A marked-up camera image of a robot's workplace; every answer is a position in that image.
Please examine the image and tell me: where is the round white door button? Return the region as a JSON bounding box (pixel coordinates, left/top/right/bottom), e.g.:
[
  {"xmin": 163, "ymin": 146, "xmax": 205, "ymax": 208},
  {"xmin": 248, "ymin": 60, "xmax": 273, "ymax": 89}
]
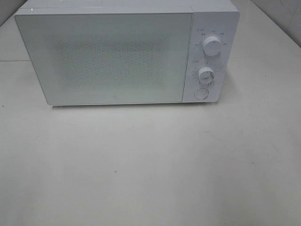
[{"xmin": 194, "ymin": 88, "xmax": 209, "ymax": 100}]

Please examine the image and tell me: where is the white microwave knob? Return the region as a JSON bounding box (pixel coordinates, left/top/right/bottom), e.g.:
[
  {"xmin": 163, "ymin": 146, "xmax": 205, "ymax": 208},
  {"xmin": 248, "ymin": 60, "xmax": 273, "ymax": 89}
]
[
  {"xmin": 202, "ymin": 34, "xmax": 222, "ymax": 57},
  {"xmin": 198, "ymin": 66, "xmax": 214, "ymax": 84}
]

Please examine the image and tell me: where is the white microwave oven body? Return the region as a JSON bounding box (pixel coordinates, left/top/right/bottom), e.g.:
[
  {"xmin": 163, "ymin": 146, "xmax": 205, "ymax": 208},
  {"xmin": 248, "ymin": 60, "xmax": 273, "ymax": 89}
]
[{"xmin": 15, "ymin": 0, "xmax": 240, "ymax": 105}]

